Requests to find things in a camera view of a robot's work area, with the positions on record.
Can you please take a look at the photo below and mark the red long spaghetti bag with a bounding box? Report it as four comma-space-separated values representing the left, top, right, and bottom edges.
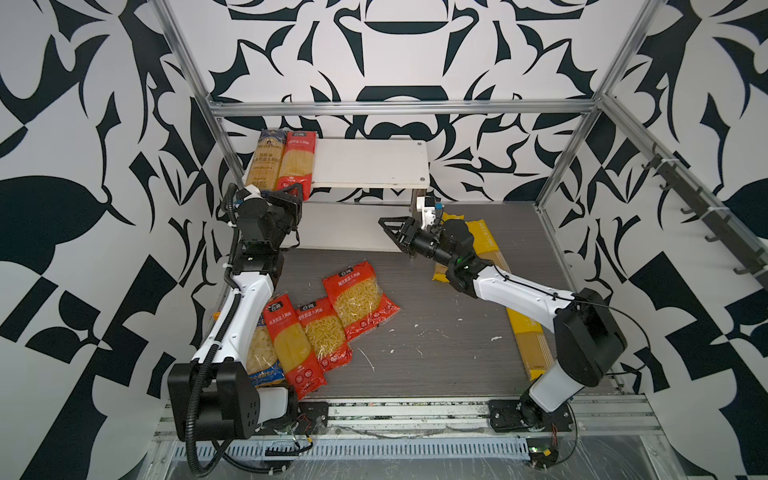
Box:
276, 131, 317, 201

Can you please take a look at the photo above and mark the blue-ended spaghetti bag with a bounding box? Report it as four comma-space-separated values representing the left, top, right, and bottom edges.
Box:
244, 129, 287, 190

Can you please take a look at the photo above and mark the yellow spaghetti bag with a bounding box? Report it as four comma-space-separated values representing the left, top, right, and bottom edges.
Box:
431, 211, 466, 284
466, 220, 509, 271
506, 309, 554, 381

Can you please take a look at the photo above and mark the red macaroni bag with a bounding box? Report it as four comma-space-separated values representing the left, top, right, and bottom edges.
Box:
296, 298, 353, 372
322, 260, 400, 341

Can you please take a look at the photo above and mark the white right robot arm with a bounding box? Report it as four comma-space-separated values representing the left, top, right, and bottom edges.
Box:
378, 216, 628, 426

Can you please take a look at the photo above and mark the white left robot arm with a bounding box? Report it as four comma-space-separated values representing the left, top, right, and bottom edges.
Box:
167, 183, 303, 478

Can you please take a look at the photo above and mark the white two-tier shelf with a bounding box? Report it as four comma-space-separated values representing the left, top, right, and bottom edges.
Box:
284, 139, 430, 252

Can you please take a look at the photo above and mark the blue-bottom pasta bag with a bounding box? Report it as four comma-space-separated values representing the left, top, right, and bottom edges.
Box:
246, 326, 285, 388

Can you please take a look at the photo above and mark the red noodle bag long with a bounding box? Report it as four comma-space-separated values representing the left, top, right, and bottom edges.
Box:
263, 294, 327, 400

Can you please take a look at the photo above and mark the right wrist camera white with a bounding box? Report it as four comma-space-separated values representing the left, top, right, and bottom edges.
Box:
416, 195, 443, 233

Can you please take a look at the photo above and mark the aluminium frame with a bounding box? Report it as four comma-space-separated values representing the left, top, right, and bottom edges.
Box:
146, 0, 768, 397

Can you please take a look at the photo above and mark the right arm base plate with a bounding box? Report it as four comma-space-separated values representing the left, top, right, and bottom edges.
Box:
487, 398, 573, 433

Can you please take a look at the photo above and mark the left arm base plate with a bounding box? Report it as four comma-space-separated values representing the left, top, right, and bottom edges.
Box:
260, 401, 330, 435

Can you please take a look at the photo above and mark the white slotted cable duct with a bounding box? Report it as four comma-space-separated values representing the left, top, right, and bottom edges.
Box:
263, 436, 532, 462

